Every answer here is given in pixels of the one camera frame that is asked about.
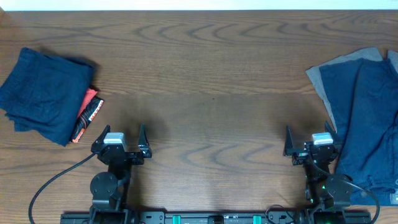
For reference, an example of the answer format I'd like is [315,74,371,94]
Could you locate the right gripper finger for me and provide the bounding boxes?
[324,121,339,144]
[283,125,295,156]

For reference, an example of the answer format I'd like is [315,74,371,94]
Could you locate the folded navy blue garment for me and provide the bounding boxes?
[1,47,94,146]

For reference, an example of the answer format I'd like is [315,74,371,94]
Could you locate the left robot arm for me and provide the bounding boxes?
[88,125,152,224]

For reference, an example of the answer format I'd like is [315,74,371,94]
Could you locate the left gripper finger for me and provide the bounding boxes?
[91,125,111,150]
[138,124,150,152]

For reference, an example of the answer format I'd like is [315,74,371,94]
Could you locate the folded red black garment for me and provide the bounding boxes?
[70,88,104,143]

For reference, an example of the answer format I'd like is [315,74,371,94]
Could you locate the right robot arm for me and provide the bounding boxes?
[283,123,353,223]

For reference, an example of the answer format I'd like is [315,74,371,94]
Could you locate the grey button shorts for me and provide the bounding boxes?
[306,47,397,137]

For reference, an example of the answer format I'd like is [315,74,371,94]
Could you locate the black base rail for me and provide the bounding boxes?
[60,210,372,224]

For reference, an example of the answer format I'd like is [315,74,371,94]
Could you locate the dark blue denim shorts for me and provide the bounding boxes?
[320,58,397,206]

